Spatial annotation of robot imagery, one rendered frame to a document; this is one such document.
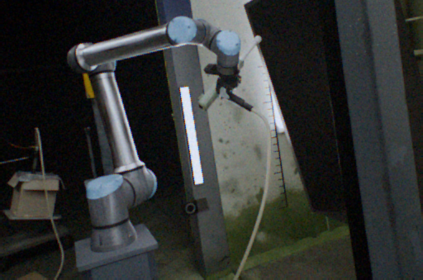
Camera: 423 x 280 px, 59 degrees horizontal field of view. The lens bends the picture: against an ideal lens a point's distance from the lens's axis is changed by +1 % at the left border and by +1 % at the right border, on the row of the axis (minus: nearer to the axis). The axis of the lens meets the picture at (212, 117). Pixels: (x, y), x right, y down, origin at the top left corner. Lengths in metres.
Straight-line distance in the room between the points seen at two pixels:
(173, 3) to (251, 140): 1.03
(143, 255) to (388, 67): 1.29
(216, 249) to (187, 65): 1.20
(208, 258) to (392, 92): 2.20
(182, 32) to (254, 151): 1.42
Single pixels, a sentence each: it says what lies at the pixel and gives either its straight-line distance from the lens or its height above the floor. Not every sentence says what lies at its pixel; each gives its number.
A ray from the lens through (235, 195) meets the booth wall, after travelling 2.55.
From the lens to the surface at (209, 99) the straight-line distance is 1.65.
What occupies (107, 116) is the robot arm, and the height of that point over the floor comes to 1.17.
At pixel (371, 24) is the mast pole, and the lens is 0.48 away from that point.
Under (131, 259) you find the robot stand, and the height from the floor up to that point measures 0.60.
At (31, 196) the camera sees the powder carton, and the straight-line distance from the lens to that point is 3.76.
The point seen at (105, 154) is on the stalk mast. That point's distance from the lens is 2.49.
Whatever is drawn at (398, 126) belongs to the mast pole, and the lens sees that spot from 0.50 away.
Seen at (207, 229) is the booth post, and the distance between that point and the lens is 2.53.
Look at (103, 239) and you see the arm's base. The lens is 1.62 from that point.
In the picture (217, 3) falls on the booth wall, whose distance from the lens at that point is 2.57.
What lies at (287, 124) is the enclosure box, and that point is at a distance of 2.10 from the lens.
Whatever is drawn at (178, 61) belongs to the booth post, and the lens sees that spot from 2.39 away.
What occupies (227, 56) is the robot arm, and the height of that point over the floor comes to 1.32.
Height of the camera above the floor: 1.18
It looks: 3 degrees down
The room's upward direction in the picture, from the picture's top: 9 degrees counter-clockwise
